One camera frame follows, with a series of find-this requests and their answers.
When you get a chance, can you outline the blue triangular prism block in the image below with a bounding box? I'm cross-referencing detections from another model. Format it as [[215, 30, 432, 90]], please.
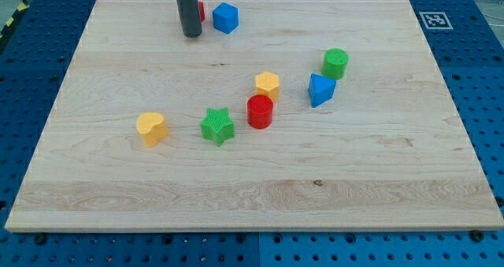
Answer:
[[308, 73, 337, 108]]

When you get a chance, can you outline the red cylinder block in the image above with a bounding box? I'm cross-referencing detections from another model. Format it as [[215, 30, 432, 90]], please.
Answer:
[[247, 95, 274, 129]]

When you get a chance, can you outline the yellow black hazard tape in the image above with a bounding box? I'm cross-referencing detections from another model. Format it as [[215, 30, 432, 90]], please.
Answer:
[[1, 0, 30, 42]]

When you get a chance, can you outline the yellow hexagonal prism block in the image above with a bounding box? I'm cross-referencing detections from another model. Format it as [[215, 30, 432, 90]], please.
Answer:
[[255, 72, 280, 103]]

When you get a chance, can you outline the green star block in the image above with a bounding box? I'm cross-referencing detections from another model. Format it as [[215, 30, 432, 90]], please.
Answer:
[[200, 108, 235, 146]]

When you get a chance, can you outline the yellow heart block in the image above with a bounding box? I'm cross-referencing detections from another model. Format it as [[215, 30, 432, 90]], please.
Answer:
[[136, 112, 169, 147]]

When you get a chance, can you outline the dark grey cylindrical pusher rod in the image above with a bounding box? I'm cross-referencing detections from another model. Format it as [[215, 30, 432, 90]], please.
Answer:
[[176, 0, 202, 39]]

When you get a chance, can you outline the blue cube block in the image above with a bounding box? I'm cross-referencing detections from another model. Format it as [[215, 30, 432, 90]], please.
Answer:
[[213, 2, 239, 34]]

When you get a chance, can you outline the light wooden board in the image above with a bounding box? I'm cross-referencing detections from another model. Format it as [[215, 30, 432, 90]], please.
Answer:
[[6, 0, 503, 233]]

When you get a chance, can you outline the red block behind rod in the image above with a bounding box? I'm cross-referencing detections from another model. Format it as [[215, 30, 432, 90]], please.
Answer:
[[198, 1, 206, 22]]

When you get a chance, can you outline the green cylinder block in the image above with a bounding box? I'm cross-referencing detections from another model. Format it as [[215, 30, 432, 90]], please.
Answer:
[[321, 48, 349, 80]]

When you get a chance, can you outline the white fiducial marker tag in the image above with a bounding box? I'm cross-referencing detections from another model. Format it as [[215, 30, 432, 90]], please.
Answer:
[[419, 11, 453, 30]]

